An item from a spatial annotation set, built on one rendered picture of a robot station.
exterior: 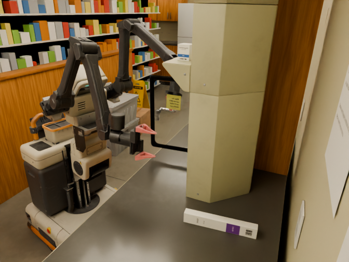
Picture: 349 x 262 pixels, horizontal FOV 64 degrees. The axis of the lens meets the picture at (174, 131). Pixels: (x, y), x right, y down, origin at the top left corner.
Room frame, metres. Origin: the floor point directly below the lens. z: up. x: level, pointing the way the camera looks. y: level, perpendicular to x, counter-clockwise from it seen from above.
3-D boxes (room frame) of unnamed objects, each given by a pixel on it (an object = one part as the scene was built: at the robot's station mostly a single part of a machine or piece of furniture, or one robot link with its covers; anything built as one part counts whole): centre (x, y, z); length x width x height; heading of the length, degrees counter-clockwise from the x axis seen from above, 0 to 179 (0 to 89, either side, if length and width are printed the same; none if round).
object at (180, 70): (1.17, -0.06, 1.46); 0.32 x 0.12 x 0.10; 157
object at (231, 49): (1.10, -0.23, 1.33); 0.32 x 0.25 x 0.77; 157
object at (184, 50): (1.11, -0.04, 1.54); 0.05 x 0.05 x 0.06; 63
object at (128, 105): (3.33, 0.77, 0.49); 0.60 x 0.42 x 0.33; 157
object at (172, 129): (1.34, -0.02, 1.19); 0.30 x 0.01 x 0.40; 72
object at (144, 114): (3.91, 0.57, 0.14); 0.41 x 0.32 x 0.28; 163
